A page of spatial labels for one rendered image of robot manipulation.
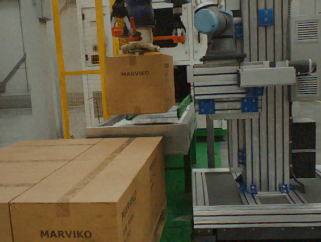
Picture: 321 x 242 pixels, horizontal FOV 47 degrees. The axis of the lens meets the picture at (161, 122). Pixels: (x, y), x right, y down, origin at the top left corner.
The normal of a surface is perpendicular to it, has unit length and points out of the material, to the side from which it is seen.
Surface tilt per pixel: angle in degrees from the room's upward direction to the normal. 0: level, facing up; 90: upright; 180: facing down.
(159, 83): 90
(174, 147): 90
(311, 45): 90
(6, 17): 90
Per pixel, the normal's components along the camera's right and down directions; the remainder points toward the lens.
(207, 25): -0.55, 0.26
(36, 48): -0.12, 0.15
